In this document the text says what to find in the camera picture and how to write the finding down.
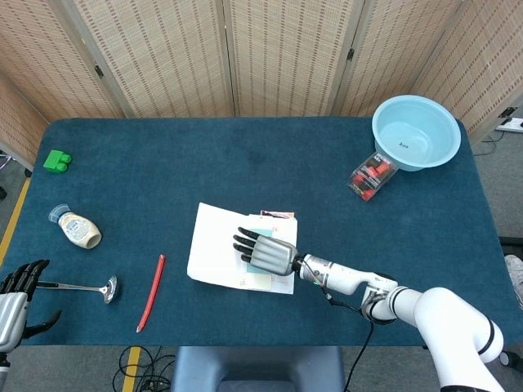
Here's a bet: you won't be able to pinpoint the clear box with red parts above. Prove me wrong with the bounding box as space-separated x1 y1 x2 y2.
349 150 398 203

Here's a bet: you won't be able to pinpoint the metal ladle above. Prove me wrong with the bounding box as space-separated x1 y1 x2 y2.
35 274 118 305

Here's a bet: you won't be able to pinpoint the white shoe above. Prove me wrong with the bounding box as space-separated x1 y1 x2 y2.
504 253 523 305

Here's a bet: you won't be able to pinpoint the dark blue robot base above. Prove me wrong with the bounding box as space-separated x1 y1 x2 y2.
170 345 346 392

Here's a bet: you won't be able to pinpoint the green toy building block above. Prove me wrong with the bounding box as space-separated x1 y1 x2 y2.
42 149 73 173

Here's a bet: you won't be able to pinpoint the woven folding screen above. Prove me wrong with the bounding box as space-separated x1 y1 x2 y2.
0 0 523 168

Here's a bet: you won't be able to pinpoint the beige squeeze bottle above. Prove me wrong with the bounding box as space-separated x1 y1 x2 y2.
48 203 102 251

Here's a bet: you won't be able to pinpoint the white and orange notebook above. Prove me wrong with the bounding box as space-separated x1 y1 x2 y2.
186 202 298 296

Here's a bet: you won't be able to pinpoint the black floor cables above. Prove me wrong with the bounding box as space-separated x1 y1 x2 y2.
118 346 177 392

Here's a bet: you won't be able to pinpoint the light blue plastic basin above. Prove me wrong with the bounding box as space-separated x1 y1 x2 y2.
371 94 462 172

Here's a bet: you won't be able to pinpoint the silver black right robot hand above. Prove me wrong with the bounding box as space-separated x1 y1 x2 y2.
232 226 298 277

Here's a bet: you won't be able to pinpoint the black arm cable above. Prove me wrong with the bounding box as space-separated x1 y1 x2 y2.
324 292 375 392

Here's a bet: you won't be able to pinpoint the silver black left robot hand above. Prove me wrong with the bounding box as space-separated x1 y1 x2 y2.
0 259 62 354

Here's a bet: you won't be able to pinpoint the dark blue tablecloth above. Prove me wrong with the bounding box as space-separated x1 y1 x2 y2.
0 117 518 348

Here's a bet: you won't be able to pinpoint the long red candle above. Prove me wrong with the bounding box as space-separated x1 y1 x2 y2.
136 253 166 333

